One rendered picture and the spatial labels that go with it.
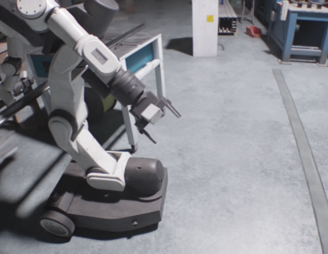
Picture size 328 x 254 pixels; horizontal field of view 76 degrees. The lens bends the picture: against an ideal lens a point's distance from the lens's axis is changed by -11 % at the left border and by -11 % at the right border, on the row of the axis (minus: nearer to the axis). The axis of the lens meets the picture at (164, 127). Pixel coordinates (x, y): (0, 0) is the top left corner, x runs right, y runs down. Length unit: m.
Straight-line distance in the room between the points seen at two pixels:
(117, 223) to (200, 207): 0.49
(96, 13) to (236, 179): 1.24
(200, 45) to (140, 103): 2.87
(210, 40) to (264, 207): 2.54
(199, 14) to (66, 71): 2.68
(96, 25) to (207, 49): 2.78
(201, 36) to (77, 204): 2.79
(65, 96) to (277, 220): 1.25
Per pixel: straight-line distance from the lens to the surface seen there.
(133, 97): 0.65
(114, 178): 1.17
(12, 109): 1.07
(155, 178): 1.15
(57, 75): 0.94
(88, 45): 0.65
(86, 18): 0.83
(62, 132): 1.06
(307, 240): 1.44
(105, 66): 0.64
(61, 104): 1.04
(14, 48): 1.32
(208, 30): 3.42
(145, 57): 1.76
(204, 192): 1.48
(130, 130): 1.63
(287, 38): 3.45
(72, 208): 1.32
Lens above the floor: 1.16
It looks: 36 degrees down
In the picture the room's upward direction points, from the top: 5 degrees counter-clockwise
